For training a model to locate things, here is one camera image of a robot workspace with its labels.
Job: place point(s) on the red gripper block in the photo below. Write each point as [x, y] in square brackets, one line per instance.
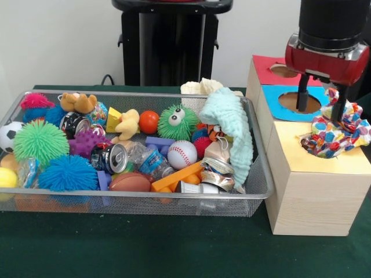
[324, 65]

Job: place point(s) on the colourful patterned cloth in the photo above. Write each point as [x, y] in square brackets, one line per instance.
[330, 136]

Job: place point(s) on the light blue waffle cloth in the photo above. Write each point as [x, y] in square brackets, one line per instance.
[232, 124]

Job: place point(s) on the cream waffle cloth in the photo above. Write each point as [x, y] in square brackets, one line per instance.
[200, 85]

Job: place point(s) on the wooden box with three holes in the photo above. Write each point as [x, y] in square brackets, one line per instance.
[319, 202]

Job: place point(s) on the shallow metal mesh bin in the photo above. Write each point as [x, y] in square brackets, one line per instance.
[130, 205]

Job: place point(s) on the black upright panel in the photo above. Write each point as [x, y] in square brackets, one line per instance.
[366, 92]

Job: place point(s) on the green googly-eyed spiky ball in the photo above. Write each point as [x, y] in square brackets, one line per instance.
[176, 121]

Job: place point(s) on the white baseball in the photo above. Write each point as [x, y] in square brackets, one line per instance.
[182, 155]

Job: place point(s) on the orange plastic comb block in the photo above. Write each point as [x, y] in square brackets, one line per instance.
[176, 178]

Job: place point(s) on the small orange ball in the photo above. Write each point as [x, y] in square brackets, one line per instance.
[148, 121]

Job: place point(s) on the brown toy football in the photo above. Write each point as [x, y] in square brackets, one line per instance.
[130, 182]

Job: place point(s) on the crushed black red can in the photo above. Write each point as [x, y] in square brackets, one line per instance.
[110, 157]

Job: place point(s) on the dark green tablecloth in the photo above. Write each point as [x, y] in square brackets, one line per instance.
[145, 246]

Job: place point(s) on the large blue spiky ball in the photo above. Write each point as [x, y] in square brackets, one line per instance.
[68, 173]

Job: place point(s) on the large green spiky ball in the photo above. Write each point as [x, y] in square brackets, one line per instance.
[40, 142]

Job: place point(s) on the small soccer ball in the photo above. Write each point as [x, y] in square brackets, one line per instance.
[8, 136]

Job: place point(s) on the plain yellow ball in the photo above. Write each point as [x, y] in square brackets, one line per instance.
[8, 177]

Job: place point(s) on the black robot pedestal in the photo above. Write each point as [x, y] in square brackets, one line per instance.
[174, 43]

